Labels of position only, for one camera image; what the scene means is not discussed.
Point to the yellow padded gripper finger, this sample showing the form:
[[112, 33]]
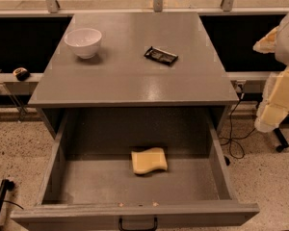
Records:
[[274, 107], [267, 44]]

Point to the yellow sponge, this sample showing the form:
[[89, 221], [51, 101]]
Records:
[[149, 160]]

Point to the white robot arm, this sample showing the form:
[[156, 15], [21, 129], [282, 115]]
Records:
[[282, 41]]

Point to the grey cabinet counter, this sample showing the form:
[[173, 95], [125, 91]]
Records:
[[120, 75]]

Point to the open grey top drawer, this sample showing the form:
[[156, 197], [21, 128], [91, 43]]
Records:
[[89, 183]]

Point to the black wheeled base leg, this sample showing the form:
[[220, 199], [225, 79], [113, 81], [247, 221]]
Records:
[[283, 143]]

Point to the black flat snack packet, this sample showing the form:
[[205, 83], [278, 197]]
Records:
[[160, 56]]

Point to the white ceramic bowl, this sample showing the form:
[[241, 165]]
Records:
[[83, 42]]

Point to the small black round object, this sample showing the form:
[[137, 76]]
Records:
[[21, 73]]

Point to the black drawer handle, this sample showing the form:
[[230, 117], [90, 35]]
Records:
[[128, 225]]

